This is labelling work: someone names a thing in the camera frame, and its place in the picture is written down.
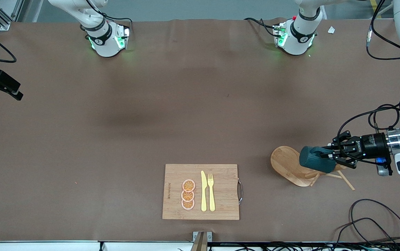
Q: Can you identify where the black cable bundle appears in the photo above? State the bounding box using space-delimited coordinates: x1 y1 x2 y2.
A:
207 242 400 251

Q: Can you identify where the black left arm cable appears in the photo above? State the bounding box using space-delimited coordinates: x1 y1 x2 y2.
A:
338 0 400 166

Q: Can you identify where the white table edge rail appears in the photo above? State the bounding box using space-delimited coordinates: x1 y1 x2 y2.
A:
0 241 193 251

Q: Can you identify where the yellow plastic fork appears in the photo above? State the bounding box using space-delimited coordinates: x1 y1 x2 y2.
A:
208 173 216 212

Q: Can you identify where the black right base cable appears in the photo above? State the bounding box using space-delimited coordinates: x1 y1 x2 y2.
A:
85 0 133 26

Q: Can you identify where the dark green cup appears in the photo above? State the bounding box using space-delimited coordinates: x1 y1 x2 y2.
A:
299 146 338 174

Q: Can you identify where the wooden cutting board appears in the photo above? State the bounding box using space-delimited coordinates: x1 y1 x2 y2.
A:
162 164 243 221

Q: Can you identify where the metal bracket with post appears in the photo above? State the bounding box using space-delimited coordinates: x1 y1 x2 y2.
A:
191 231 212 251

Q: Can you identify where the black left base cable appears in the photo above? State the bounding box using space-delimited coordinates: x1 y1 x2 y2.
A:
244 17 280 37

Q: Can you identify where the wooden cup rack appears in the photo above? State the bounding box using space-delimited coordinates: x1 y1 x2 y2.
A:
270 146 356 191

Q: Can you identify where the long black cable loop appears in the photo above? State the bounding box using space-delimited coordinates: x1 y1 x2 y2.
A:
349 199 400 251
332 217 400 251

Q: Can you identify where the yellow plastic knife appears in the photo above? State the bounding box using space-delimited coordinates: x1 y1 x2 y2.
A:
201 170 208 212

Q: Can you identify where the black base cable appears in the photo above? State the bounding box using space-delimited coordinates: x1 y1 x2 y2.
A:
244 17 280 37
85 0 133 26

